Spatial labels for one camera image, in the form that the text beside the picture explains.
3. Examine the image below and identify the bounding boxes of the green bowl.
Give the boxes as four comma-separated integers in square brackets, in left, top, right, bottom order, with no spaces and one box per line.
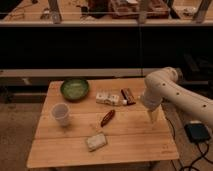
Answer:
[60,79,89,101]

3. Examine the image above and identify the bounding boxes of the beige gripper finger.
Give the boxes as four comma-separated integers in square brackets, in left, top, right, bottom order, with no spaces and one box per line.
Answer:
[148,109,159,123]

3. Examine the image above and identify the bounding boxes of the wooden table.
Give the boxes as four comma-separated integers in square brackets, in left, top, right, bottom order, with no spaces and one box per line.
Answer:
[27,78,179,169]

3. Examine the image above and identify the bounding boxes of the wooden shelf bench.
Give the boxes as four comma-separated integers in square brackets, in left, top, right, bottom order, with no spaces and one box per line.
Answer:
[0,68,155,78]

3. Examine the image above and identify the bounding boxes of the brown chocolate bar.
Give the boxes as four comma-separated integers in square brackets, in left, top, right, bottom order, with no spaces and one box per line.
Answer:
[121,88,136,105]

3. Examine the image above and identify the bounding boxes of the white packet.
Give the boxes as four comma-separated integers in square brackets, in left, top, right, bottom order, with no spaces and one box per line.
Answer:
[96,92,120,106]

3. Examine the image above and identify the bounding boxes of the translucent plastic cup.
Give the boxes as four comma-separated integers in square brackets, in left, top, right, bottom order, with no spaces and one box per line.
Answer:
[51,103,70,127]

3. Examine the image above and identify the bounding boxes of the red pepper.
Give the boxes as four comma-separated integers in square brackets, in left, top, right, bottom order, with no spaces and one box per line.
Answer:
[100,110,115,127]

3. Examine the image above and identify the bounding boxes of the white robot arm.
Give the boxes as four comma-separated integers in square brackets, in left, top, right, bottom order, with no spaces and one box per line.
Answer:
[140,67,213,129]

